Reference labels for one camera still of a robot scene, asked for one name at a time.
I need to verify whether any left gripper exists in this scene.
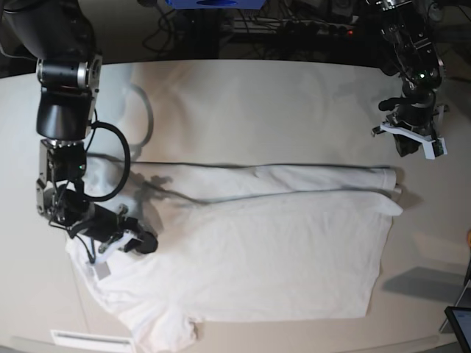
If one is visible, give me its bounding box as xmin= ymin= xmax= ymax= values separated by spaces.
xmin=378 ymin=93 xmax=440 ymax=157

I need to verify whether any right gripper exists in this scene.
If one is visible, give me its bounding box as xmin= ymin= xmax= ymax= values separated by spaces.
xmin=65 ymin=204 xmax=158 ymax=254

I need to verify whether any white T-shirt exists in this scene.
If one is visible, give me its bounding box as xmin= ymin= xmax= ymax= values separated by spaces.
xmin=65 ymin=164 xmax=402 ymax=352

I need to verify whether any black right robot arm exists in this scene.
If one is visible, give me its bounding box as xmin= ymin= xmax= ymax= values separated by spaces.
xmin=1 ymin=1 xmax=158 ymax=264

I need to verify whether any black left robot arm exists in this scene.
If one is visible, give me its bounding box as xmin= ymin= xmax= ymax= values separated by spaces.
xmin=367 ymin=1 xmax=447 ymax=160

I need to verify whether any white label strip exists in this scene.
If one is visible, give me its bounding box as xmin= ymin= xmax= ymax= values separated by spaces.
xmin=50 ymin=329 xmax=135 ymax=352

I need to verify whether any black tablet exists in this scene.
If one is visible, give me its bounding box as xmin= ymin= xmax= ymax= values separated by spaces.
xmin=445 ymin=306 xmax=470 ymax=353

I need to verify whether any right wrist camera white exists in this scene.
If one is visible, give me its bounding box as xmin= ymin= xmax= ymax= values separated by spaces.
xmin=88 ymin=232 xmax=134 ymax=280

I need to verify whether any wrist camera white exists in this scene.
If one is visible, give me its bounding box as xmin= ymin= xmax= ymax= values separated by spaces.
xmin=379 ymin=122 xmax=447 ymax=160
xmin=88 ymin=232 xmax=134 ymax=280

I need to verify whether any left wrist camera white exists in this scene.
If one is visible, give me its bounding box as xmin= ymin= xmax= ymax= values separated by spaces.
xmin=379 ymin=122 xmax=447 ymax=160

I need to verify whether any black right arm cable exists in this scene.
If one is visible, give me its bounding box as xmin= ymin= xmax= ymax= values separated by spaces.
xmin=79 ymin=121 xmax=132 ymax=203

